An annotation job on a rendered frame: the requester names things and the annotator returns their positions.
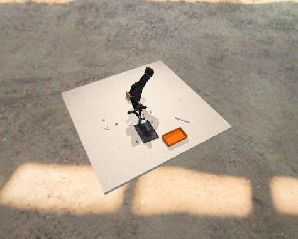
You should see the orange open tray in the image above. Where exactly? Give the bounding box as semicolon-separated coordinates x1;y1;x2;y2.
162;127;188;147

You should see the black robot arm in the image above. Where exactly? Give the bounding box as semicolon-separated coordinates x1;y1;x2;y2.
128;67;154;111

